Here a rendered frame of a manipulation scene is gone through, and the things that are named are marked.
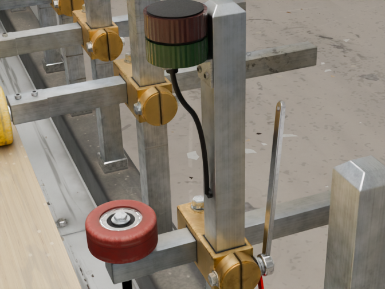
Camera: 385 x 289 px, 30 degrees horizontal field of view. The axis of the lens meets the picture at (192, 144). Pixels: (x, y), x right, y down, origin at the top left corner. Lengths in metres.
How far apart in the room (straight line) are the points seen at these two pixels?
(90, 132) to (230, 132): 0.74
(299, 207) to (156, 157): 0.23
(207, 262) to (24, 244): 0.20
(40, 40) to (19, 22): 0.89
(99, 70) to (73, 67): 0.27
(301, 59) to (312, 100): 2.08
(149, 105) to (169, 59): 0.28
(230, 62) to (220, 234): 0.20
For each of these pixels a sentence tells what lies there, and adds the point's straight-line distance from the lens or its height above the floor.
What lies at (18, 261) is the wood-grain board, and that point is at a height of 0.90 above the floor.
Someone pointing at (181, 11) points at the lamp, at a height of 1.15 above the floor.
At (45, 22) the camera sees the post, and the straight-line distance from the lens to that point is 1.70.
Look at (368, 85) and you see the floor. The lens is 3.36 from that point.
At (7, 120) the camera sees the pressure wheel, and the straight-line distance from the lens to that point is 0.96.
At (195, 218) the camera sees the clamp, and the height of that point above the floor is 0.87.
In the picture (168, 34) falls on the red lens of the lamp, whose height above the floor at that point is 1.14.
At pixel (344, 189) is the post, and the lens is 0.52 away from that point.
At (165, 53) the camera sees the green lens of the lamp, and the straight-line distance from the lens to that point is 0.67.
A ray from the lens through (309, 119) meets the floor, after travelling 3.02.
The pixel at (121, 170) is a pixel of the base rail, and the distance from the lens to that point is 1.30.
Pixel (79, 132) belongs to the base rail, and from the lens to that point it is 1.45.
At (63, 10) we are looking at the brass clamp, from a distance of 1.40.
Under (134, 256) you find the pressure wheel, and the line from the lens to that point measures 0.79.
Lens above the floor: 1.36
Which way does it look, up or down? 29 degrees down
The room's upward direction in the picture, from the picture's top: 2 degrees counter-clockwise
